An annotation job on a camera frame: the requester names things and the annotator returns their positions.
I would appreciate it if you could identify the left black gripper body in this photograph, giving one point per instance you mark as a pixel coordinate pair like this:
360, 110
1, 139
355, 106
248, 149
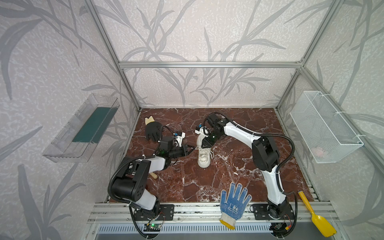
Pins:
184, 150

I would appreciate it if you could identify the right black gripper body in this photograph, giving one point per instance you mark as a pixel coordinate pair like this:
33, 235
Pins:
204, 140

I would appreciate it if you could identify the white knit sneaker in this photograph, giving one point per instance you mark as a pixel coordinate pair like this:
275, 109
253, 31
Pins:
205, 154

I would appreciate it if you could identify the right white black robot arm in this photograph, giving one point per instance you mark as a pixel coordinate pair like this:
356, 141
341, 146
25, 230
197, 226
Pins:
265, 156

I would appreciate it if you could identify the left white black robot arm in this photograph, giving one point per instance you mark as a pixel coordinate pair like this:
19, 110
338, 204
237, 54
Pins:
128, 183

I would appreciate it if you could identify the black work glove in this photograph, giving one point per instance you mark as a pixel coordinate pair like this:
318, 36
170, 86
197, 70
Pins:
153, 129

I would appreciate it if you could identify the left green circuit board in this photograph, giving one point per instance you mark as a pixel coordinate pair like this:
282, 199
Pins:
152, 227

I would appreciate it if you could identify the blue dotted work glove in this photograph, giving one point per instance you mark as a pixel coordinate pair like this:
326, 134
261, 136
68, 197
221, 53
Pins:
233, 203

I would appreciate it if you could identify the pink item in basket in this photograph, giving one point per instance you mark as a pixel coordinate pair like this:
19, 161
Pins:
318, 152

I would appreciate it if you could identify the right circuit board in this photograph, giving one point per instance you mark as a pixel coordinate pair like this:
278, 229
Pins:
279, 227

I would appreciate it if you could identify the yellow plastic scoop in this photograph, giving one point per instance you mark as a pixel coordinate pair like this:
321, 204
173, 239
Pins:
325, 228

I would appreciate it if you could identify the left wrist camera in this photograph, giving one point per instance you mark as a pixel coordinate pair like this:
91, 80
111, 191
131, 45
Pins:
179, 136

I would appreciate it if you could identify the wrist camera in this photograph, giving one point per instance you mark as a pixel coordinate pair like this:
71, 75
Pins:
202, 130
179, 136

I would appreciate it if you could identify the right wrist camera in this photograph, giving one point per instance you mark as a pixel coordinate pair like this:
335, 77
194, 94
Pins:
202, 130

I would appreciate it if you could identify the wooden handle blue mallet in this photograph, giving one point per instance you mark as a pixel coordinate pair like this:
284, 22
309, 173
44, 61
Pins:
153, 175

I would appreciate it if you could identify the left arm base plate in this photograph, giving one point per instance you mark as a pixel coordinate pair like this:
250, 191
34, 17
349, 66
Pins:
161, 212

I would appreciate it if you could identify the clear plastic wall tray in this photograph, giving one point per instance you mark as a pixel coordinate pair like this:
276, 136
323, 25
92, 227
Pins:
79, 138

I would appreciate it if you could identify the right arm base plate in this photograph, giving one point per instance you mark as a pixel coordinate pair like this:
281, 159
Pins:
261, 212

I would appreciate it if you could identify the white wire mesh basket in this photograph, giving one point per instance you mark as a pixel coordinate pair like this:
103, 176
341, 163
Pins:
322, 125

